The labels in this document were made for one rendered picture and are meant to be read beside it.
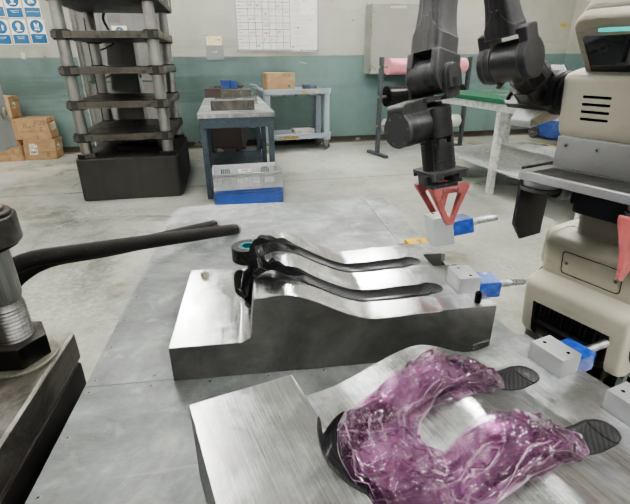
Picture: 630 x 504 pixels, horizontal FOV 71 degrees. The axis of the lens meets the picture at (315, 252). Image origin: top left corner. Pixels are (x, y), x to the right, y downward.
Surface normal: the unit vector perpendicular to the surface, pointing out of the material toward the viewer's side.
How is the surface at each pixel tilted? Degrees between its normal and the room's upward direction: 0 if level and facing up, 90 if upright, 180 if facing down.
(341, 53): 90
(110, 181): 90
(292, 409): 0
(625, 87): 98
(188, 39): 90
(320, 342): 90
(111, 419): 0
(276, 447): 0
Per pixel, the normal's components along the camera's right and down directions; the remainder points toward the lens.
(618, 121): -0.85, 0.33
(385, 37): 0.22, 0.39
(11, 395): 0.00, -0.91
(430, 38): -0.80, 0.04
